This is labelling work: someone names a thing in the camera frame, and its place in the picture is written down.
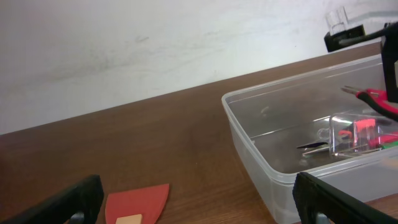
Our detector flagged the orange scraper with wooden handle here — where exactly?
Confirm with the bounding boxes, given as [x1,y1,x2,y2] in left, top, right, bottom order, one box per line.
[105,184,170,224]

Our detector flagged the clear plastic container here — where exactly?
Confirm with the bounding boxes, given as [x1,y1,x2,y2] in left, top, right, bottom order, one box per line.
[221,55,397,223]

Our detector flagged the red black diagonal cutters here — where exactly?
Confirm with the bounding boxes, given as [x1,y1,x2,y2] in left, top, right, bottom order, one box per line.
[341,86,397,121]

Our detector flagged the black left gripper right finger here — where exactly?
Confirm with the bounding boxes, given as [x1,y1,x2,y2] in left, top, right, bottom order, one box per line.
[292,172,397,224]

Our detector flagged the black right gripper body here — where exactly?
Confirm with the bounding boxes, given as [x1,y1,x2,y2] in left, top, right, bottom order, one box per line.
[324,22,397,62]

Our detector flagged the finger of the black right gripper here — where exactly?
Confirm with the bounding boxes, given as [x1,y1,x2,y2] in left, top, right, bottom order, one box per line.
[382,58,397,103]

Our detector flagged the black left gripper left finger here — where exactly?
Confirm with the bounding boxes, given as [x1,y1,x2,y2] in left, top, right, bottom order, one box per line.
[2,175,104,224]

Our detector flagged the clear box of coloured tubes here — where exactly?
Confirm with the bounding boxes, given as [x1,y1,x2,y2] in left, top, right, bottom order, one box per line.
[325,113,397,158]

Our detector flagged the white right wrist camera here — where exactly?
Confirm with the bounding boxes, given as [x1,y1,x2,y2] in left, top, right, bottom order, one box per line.
[325,6,349,35]

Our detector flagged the orange black long-nose pliers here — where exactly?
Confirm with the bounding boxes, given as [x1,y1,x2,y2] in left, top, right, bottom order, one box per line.
[298,118,397,157]

